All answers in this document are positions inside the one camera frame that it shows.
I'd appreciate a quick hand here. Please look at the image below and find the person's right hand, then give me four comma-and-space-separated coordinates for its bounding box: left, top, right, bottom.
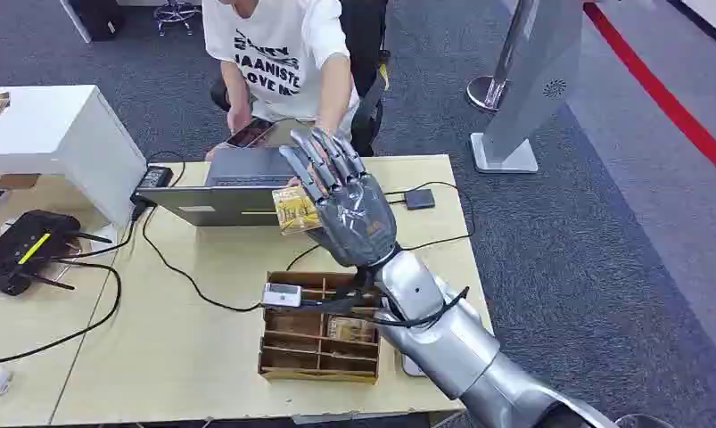
226, 106, 255, 136

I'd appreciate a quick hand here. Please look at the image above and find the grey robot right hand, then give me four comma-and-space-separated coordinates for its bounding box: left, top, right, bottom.
278, 127, 401, 270

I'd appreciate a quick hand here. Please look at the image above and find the smartphone with lit screen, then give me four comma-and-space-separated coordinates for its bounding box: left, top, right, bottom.
226, 118, 276, 150

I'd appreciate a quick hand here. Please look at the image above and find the yellow printed card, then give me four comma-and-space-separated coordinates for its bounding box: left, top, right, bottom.
271, 185, 324, 236

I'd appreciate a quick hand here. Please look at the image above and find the small black hub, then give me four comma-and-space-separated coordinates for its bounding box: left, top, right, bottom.
403, 188, 437, 211

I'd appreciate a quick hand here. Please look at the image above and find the person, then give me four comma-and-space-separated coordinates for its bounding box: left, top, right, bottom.
201, 0, 371, 161

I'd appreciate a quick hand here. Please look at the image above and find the grey laptop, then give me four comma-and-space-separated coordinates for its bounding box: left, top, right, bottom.
135, 146, 311, 228

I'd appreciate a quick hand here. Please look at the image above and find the black laptop power adapter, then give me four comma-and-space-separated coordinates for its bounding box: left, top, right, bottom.
137, 166, 175, 190

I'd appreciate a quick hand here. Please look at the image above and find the tan card with print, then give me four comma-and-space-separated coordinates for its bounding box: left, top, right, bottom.
326, 317, 376, 344

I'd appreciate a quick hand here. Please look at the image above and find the chrome stool base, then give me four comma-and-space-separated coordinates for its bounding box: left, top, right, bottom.
153, 0, 202, 37

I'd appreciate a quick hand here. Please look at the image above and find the wooden compartment card box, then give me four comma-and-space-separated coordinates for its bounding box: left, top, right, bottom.
257, 270, 383, 385

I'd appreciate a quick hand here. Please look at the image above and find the black office chair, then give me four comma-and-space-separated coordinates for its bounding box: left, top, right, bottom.
340, 0, 391, 158

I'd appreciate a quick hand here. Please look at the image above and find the grey flat power bank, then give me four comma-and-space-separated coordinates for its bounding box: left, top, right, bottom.
400, 353, 426, 378

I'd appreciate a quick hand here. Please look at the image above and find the black bag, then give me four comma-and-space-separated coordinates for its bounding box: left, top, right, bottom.
73, 0, 126, 43

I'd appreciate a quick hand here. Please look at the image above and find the white cabinet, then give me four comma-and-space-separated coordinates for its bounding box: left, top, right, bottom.
0, 85, 149, 228

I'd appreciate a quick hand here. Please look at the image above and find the silver kiosk stand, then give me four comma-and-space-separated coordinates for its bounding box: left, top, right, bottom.
469, 0, 584, 176

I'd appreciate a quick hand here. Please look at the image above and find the black router with antennas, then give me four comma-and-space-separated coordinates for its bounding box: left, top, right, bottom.
0, 210, 114, 297

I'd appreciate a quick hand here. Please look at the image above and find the red floor tape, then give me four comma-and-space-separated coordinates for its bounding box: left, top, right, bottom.
581, 1, 716, 189

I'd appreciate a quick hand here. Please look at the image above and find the thin black adapter cable loop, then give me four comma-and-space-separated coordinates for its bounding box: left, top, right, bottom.
146, 150, 186, 188

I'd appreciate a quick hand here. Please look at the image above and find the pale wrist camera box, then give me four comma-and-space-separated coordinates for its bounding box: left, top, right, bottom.
261, 283, 303, 309

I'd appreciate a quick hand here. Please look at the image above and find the long thin black cable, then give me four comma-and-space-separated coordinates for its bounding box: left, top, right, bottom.
140, 179, 475, 312

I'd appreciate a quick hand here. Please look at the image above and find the black adapter mains cable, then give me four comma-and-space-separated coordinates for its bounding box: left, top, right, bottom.
62, 194, 158, 261

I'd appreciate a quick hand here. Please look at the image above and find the chrome stanchion post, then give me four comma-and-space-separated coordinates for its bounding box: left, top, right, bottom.
465, 0, 539, 113

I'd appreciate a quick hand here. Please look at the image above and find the thick black power cable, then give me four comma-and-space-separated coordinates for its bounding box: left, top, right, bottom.
0, 259, 124, 367

